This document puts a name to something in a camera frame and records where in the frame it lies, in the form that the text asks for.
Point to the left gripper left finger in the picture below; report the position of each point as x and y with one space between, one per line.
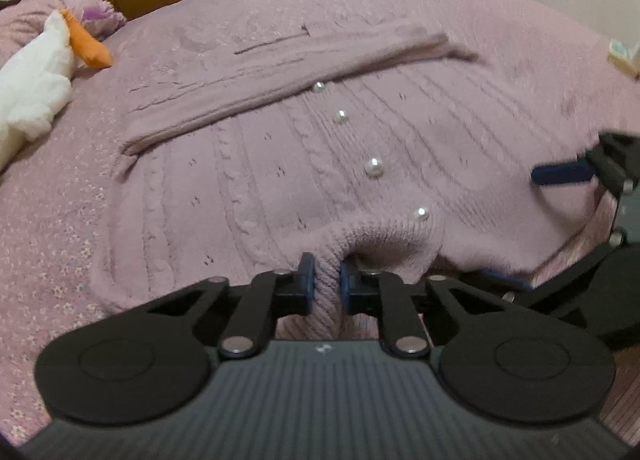
270 296

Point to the pink floral bed cover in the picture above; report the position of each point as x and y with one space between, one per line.
53 197

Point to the small box at bedside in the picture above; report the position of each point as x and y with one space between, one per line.
624 58

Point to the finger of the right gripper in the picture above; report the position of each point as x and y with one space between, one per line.
508 282
562 173

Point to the pink knit cardigan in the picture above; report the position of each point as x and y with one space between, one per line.
387 142

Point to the white plush goose toy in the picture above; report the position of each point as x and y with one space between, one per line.
36 82

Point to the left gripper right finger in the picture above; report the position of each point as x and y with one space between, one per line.
383 296

